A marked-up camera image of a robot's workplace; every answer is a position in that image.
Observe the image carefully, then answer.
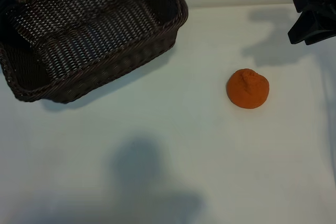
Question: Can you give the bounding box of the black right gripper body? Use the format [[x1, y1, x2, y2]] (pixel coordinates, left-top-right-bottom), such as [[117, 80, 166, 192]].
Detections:
[[293, 0, 336, 31]]

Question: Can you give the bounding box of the dark brown wicker basket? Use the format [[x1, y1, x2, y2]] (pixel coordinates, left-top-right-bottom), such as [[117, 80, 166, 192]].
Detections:
[[0, 0, 189, 104]]

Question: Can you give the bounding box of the orange mandarin with stem nub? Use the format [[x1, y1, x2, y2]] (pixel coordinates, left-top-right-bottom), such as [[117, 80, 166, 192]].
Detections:
[[226, 68, 270, 109]]

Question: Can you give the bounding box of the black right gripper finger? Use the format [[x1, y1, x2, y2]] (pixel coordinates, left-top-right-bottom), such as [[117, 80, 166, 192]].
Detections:
[[287, 11, 324, 45], [304, 28, 336, 46]]

